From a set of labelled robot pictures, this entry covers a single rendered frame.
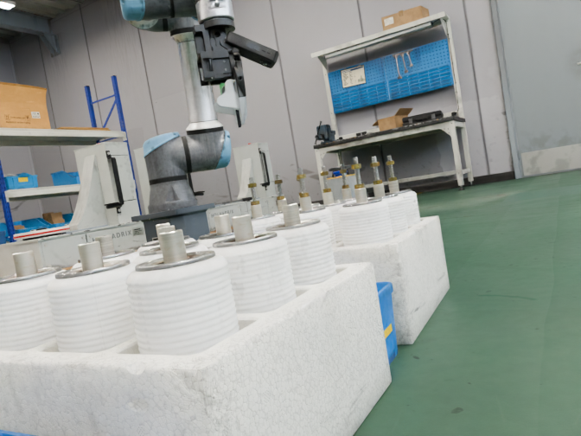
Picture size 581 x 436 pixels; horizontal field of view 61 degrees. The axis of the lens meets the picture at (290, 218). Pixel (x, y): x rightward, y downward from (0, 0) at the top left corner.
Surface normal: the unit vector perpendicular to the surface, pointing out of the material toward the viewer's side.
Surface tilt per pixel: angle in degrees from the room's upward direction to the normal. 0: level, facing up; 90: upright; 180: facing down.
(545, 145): 90
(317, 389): 90
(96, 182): 90
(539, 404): 0
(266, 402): 90
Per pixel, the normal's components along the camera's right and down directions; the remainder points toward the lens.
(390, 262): -0.45, 0.13
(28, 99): 0.91, 0.07
